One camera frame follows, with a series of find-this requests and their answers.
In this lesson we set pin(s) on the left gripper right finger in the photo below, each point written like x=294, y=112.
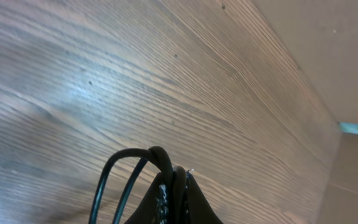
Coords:
x=197, y=209

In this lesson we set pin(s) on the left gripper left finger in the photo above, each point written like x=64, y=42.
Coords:
x=149, y=209

